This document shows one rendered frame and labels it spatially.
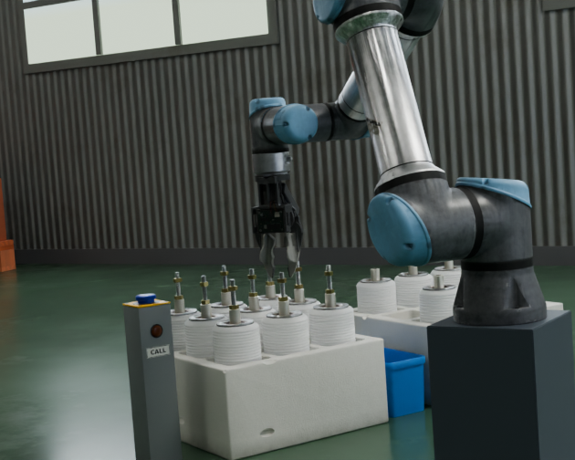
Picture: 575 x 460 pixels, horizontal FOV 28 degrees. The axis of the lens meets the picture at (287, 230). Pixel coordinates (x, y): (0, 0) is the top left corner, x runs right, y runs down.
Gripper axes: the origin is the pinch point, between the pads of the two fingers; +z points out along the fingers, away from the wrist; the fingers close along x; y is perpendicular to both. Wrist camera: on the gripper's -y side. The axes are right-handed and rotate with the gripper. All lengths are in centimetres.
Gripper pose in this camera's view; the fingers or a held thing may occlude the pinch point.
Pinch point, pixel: (281, 270)
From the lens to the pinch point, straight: 236.1
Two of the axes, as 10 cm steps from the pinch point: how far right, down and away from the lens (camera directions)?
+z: 0.7, 9.9, 0.8
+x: 9.7, -0.5, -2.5
